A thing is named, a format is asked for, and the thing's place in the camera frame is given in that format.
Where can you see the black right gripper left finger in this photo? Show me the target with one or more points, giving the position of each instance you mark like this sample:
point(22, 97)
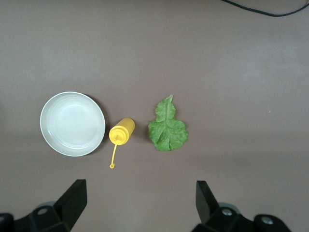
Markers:
point(67, 207)

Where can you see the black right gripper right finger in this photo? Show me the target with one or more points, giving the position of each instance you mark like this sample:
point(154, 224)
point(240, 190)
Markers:
point(207, 205)

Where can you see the green lettuce leaf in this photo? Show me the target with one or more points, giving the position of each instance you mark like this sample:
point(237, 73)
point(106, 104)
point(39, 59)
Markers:
point(167, 131)

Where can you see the yellow squeeze bottle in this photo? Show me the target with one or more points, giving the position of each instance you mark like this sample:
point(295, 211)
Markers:
point(122, 129)

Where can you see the white round plate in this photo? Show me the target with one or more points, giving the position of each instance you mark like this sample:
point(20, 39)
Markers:
point(72, 123)

